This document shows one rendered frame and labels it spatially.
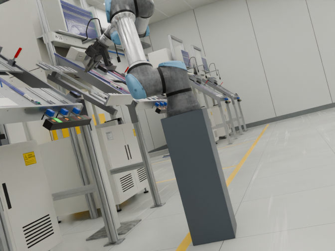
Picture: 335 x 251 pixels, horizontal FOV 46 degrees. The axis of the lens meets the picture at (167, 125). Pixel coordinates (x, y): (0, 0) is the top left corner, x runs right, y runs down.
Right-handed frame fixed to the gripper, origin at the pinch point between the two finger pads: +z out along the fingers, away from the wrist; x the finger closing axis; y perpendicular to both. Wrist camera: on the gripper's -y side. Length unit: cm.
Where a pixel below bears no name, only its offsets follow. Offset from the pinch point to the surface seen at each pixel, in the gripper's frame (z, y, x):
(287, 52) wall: -122, -30, -704
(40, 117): 7, -27, 71
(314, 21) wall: -205, -29, -705
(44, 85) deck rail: 9.2, -3.0, 38.8
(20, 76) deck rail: 15.0, 10.6, 38.9
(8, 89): 7, -9, 73
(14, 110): 2, -26, 90
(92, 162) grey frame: 22, -48, 37
